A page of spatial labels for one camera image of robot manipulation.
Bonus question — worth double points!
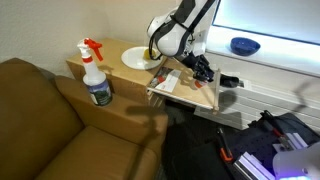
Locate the aluminium robot base rails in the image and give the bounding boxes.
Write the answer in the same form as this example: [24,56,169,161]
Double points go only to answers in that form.
[233,131,309,180]

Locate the small black bundle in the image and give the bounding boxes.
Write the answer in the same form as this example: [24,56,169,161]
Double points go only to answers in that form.
[219,73,241,89]

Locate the black base mat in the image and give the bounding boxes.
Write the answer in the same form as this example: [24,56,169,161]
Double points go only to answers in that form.
[213,112,320,180]

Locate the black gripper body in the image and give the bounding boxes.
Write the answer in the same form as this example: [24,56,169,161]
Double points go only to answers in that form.
[182,52,211,76]

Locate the dark blue bowl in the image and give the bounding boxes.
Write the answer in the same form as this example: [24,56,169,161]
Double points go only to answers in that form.
[229,36,262,57]

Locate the red and black clamp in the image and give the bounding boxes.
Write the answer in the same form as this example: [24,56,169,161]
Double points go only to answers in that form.
[259,109,292,152]

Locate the white round plate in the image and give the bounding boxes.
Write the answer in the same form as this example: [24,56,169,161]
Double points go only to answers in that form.
[120,45,168,71]

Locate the spray bottle with red trigger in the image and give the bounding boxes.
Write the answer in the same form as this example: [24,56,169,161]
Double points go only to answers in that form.
[76,37,113,107]

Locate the orange-handled black clamp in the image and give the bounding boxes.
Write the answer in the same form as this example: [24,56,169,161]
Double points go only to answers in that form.
[217,127,234,164]

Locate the small orange-label pill bottle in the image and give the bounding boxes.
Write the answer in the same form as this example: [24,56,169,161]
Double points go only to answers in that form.
[193,79,208,90]

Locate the brown leather sofa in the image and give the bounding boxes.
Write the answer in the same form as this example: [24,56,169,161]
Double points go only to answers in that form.
[0,57,169,180]

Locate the light wooden nightstand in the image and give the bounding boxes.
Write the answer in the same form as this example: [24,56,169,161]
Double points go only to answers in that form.
[65,37,173,108]

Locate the white window sill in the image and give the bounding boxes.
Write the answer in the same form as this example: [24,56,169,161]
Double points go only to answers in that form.
[204,25,320,78]

